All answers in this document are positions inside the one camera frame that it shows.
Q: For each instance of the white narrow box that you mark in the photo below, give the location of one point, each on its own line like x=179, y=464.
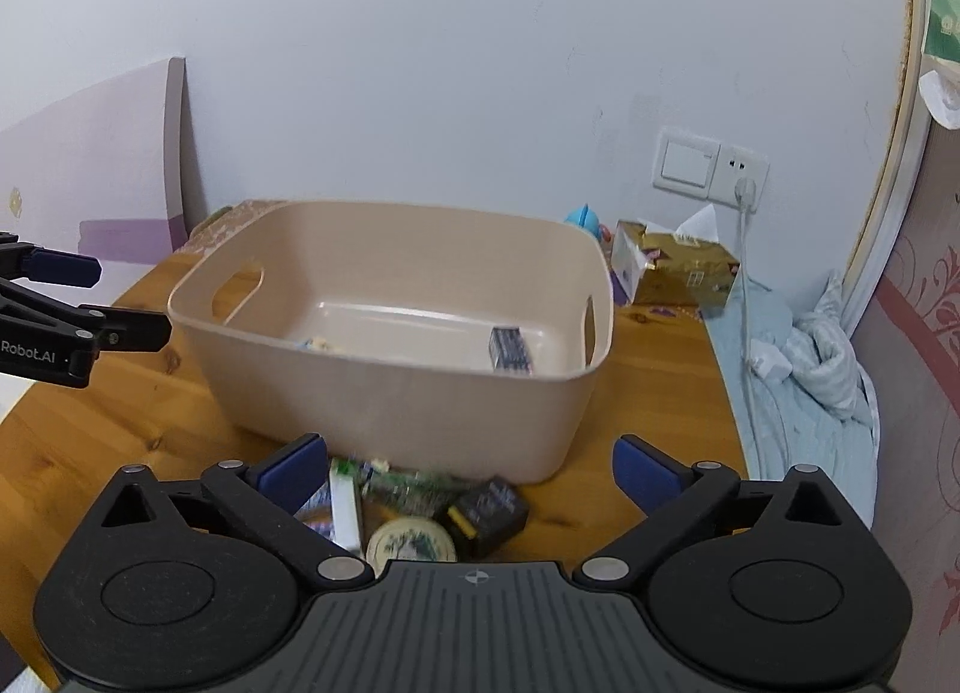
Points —
x=346, y=510

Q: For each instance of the pink purple board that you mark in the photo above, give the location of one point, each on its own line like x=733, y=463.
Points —
x=99, y=173

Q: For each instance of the white wall switch socket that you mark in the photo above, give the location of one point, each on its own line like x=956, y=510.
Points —
x=706, y=169

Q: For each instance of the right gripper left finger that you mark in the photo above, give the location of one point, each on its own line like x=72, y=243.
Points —
x=261, y=501

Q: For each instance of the black cube box yellow label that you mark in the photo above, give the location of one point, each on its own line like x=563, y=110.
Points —
x=483, y=519

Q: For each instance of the light blue quilt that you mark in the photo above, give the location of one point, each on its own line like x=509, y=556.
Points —
x=797, y=391

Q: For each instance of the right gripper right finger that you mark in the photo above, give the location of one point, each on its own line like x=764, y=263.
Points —
x=681, y=504

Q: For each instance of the dark long box in bin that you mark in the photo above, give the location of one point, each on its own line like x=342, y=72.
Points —
x=508, y=350

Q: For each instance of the gold tissue box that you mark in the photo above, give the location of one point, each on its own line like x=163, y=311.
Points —
x=683, y=266

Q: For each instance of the bed headboard cream frame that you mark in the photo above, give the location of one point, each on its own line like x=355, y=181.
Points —
x=903, y=313

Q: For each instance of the round tin with painting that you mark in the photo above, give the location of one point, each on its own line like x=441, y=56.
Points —
x=410, y=538

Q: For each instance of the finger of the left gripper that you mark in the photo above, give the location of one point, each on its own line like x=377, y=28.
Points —
x=21, y=259
x=128, y=330

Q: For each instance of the beige plastic storage bin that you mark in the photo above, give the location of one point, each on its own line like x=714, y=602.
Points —
x=369, y=323

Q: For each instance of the green tissue pack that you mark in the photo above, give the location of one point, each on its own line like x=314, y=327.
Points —
x=941, y=40

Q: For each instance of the seed bag green tie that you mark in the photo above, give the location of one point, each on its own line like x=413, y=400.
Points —
x=408, y=492

